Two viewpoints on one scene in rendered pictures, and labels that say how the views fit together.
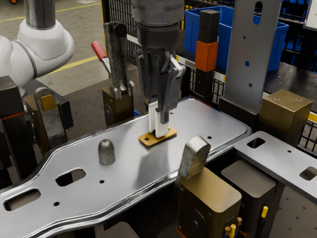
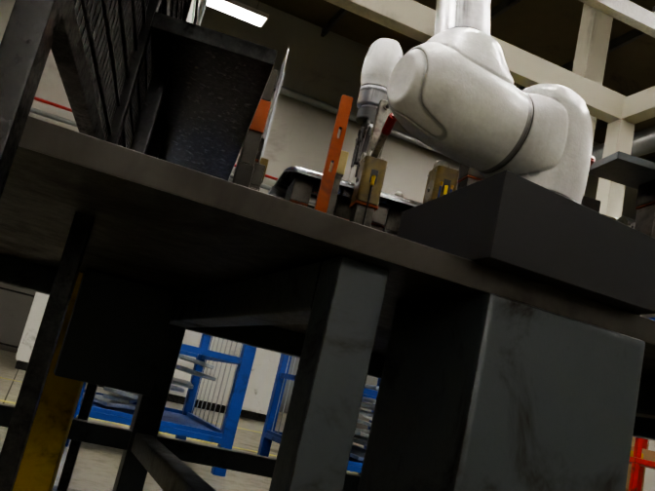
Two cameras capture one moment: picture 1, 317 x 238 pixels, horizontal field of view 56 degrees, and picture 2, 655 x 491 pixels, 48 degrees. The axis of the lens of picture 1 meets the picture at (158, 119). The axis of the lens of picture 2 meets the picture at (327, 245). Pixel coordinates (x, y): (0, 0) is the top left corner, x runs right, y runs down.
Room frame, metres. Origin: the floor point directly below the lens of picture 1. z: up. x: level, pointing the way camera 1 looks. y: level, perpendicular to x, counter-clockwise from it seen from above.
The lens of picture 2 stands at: (2.24, 0.84, 0.46)
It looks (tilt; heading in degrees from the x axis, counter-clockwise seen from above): 12 degrees up; 207
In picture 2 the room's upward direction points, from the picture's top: 13 degrees clockwise
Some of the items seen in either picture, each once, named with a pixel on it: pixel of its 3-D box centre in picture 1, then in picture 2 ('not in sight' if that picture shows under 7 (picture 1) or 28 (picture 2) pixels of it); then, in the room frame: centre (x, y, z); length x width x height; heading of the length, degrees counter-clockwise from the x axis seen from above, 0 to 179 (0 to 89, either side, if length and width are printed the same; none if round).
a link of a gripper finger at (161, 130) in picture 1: (162, 121); not in sight; (0.52, -0.01, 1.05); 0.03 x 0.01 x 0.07; 128
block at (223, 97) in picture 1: (232, 148); (243, 222); (0.68, -0.21, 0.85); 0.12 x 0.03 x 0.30; 38
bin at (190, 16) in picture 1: (229, 38); not in sight; (0.94, -0.23, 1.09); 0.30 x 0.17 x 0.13; 28
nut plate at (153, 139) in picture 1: (157, 132); not in sight; (0.53, 0.00, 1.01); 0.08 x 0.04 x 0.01; 128
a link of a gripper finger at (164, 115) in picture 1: (167, 113); not in sight; (0.51, -0.02, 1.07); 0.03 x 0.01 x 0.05; 38
